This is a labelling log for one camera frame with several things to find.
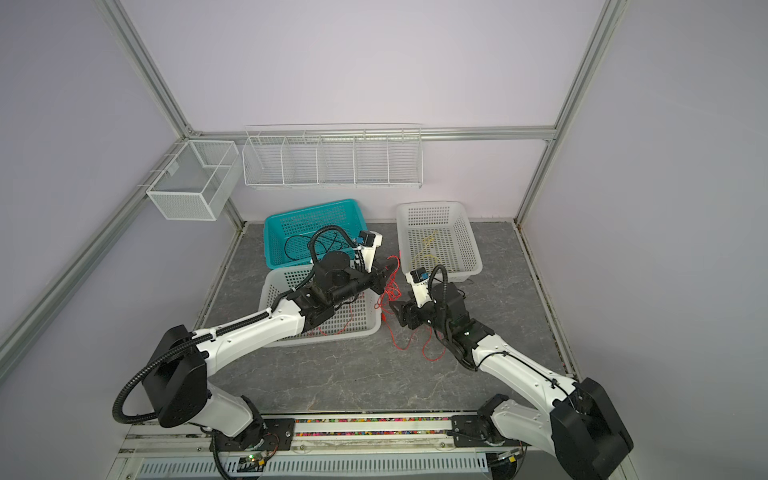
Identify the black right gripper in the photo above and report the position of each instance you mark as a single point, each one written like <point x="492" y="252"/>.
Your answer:
<point x="409" y="310"/>

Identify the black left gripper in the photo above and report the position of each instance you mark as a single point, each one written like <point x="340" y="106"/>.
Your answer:
<point x="381" y="274"/>

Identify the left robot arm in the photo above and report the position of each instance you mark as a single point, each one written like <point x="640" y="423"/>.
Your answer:
<point x="173" y="388"/>

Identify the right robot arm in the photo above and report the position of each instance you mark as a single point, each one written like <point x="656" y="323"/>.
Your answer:
<point x="573" y="420"/>

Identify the white plastic basket near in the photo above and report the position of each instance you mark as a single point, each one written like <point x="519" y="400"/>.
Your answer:
<point x="358" y="319"/>

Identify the white plastic basket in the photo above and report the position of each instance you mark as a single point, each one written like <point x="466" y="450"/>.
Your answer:
<point x="358" y="319"/>
<point x="437" y="232"/>

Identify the white plastic basket far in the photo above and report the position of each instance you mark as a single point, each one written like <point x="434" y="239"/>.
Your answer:
<point x="437" y="232"/>

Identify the teal plastic basket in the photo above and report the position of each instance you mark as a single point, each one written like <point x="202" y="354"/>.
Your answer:
<point x="286" y="235"/>

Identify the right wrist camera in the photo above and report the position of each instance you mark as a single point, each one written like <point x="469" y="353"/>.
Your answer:
<point x="418" y="280"/>

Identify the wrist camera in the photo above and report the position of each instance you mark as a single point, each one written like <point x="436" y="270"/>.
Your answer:
<point x="418" y="280"/>
<point x="367" y="243"/>

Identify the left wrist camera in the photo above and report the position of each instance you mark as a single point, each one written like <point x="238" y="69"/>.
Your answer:
<point x="367" y="243"/>

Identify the white wire wall shelf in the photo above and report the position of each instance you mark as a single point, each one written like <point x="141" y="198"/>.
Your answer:
<point x="333" y="155"/>

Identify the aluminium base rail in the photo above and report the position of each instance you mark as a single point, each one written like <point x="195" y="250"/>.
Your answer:
<point x="339" y="446"/>

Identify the white mesh wall box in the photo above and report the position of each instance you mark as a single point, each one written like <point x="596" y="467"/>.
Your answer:
<point x="198" y="180"/>

